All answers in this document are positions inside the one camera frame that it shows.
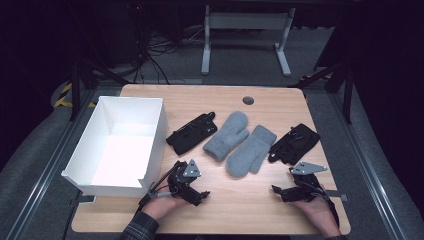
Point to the grey metal desk frame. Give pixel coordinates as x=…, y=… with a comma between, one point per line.
x=246, y=20

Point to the black glove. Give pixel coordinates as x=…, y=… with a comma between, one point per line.
x=295, y=143
x=191, y=133

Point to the grey table bracket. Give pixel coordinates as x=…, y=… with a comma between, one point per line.
x=87, y=199

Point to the grey round table grommet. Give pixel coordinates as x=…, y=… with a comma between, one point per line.
x=248, y=100

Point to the black metal stand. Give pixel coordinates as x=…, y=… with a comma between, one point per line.
x=75, y=90
x=348, y=96

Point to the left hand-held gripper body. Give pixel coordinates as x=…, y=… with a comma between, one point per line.
x=181, y=185

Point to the grey fleece mitten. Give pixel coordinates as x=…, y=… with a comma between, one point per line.
x=250, y=151
x=228, y=135

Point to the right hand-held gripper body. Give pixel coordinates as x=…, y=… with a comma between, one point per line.
x=305, y=191

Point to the white box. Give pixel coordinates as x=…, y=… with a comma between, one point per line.
x=126, y=156

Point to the person's left hand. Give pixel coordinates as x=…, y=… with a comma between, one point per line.
x=163, y=206

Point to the yellow black hazard tape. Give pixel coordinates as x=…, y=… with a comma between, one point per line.
x=63, y=98

